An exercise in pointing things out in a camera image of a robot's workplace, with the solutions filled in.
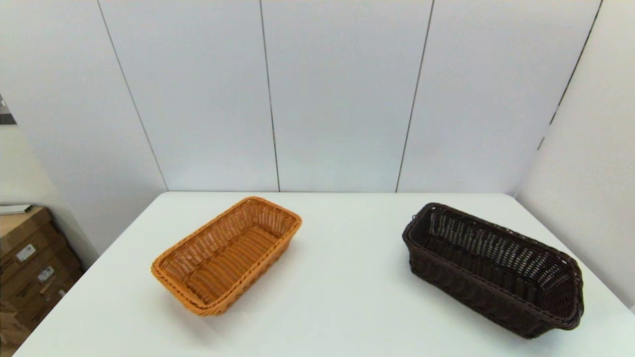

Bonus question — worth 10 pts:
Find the labelled brown cardboard box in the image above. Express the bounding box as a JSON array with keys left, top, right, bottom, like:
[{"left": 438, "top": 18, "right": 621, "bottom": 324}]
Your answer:
[
  {"left": 0, "top": 255, "right": 84, "bottom": 310},
  {"left": 0, "top": 229, "right": 70, "bottom": 281}
]

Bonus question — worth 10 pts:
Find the grey wall fixture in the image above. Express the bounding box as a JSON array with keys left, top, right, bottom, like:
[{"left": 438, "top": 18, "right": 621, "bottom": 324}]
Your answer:
[{"left": 0, "top": 94, "right": 17, "bottom": 125}]

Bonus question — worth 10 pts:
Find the orange wicker basket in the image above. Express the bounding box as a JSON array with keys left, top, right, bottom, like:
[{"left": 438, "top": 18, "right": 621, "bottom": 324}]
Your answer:
[{"left": 151, "top": 196, "right": 303, "bottom": 316}]

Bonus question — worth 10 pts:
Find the dark brown wicker basket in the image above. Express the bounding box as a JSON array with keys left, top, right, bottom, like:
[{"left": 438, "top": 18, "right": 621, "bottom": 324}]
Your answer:
[{"left": 402, "top": 202, "right": 585, "bottom": 340}]

